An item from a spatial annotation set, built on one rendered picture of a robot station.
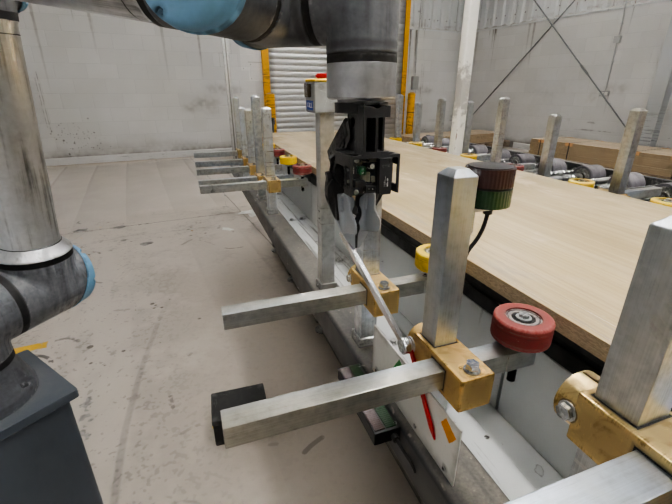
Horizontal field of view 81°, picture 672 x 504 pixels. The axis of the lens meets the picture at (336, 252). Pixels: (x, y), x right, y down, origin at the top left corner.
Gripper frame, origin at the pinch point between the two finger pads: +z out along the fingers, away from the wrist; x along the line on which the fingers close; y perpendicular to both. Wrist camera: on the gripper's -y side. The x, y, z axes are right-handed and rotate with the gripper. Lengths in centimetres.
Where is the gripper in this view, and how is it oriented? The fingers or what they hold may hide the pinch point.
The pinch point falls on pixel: (353, 238)
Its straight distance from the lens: 61.9
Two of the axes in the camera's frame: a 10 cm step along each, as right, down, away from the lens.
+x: 9.4, -1.3, 3.1
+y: 3.4, 3.5, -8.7
